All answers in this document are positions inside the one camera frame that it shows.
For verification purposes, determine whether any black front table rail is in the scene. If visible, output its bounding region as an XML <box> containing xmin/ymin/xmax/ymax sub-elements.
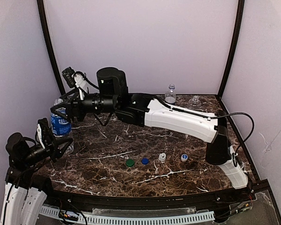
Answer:
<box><xmin>43</xmin><ymin>180</ymin><xmax>272</xmax><ymax>222</ymax></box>

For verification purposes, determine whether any black frame post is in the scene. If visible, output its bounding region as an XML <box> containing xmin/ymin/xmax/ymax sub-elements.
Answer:
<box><xmin>37</xmin><ymin>0</ymin><xmax>66</xmax><ymax>95</ymax></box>
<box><xmin>217</xmin><ymin>0</ymin><xmax>245</xmax><ymax>99</ymax></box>

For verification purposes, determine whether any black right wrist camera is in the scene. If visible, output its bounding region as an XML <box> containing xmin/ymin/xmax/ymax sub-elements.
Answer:
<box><xmin>61</xmin><ymin>67</ymin><xmax>99</xmax><ymax>99</ymax></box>

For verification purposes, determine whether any black right table rail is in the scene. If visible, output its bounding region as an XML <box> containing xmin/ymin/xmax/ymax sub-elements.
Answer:
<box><xmin>215</xmin><ymin>95</ymin><xmax>260</xmax><ymax>184</ymax></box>

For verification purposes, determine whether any black right frame post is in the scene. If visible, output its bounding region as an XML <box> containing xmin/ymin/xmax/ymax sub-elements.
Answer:
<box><xmin>217</xmin><ymin>0</ymin><xmax>245</xmax><ymax>99</ymax></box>

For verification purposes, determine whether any clear bottle white cap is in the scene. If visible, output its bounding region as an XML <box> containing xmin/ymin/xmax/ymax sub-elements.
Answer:
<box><xmin>188</xmin><ymin>95</ymin><xmax>201</xmax><ymax>110</ymax></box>

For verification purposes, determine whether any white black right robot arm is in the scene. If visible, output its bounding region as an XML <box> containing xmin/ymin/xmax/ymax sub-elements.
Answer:
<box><xmin>51</xmin><ymin>67</ymin><xmax>249</xmax><ymax>189</ymax></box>

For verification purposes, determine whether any white slotted cable duct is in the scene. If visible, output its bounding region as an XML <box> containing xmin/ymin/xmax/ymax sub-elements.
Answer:
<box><xmin>39</xmin><ymin>204</ymin><xmax>215</xmax><ymax>225</ymax></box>

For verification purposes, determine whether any black table rail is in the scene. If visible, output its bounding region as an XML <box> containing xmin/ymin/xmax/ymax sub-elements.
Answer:
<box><xmin>215</xmin><ymin>95</ymin><xmax>260</xmax><ymax>184</ymax></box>
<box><xmin>43</xmin><ymin>180</ymin><xmax>272</xmax><ymax>222</ymax></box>

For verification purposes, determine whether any black left frame post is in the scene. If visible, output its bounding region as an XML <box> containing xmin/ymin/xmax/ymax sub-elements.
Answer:
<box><xmin>37</xmin><ymin>0</ymin><xmax>66</xmax><ymax>95</ymax></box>

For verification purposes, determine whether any clear bottle blue label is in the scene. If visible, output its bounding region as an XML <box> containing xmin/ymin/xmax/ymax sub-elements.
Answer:
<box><xmin>49</xmin><ymin>97</ymin><xmax>75</xmax><ymax>154</ymax></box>

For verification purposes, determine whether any white sport bottle cap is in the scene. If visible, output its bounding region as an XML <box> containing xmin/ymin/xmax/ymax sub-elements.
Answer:
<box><xmin>158</xmin><ymin>152</ymin><xmax>166</xmax><ymax>162</ymax></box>

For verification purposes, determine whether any clear Pepsi bottle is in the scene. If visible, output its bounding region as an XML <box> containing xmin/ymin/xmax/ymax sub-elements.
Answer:
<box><xmin>164</xmin><ymin>83</ymin><xmax>177</xmax><ymax>105</ymax></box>

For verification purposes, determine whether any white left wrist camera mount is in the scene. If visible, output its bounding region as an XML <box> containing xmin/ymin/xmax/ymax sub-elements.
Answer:
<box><xmin>35</xmin><ymin>123</ymin><xmax>45</xmax><ymax>149</ymax></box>

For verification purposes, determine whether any green bottle cap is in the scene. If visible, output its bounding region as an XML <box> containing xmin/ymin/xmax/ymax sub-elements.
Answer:
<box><xmin>126</xmin><ymin>158</ymin><xmax>135</xmax><ymax>167</ymax></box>

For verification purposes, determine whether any white blue bottle cap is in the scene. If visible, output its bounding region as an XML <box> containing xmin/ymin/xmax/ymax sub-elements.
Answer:
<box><xmin>181</xmin><ymin>154</ymin><xmax>188</xmax><ymax>162</ymax></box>

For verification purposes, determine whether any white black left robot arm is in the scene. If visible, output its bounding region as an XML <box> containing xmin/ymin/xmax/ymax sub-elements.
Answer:
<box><xmin>0</xmin><ymin>118</ymin><xmax>73</xmax><ymax>225</ymax></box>

